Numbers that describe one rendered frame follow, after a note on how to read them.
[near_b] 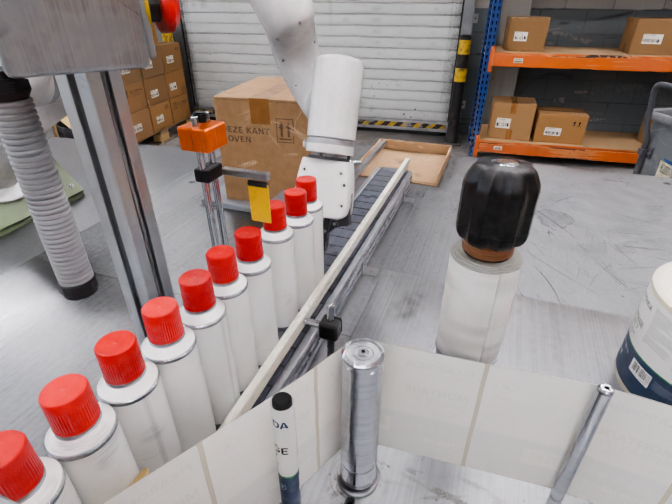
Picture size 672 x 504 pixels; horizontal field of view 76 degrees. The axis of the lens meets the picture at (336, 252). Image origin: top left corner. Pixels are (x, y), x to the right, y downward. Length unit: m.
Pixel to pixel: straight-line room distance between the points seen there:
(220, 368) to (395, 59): 4.52
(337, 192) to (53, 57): 0.48
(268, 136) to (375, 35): 3.84
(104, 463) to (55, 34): 0.31
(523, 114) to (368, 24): 1.78
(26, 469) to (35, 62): 0.27
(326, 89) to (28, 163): 0.45
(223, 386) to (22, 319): 0.52
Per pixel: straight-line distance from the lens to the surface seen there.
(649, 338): 0.66
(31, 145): 0.44
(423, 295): 0.78
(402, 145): 1.65
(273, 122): 1.10
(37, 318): 0.96
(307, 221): 0.64
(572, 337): 0.77
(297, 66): 0.83
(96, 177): 0.57
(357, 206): 1.08
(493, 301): 0.54
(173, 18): 0.41
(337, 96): 0.74
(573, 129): 4.40
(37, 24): 0.37
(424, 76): 4.87
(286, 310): 0.67
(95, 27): 0.38
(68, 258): 0.47
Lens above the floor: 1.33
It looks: 31 degrees down
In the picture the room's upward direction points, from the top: straight up
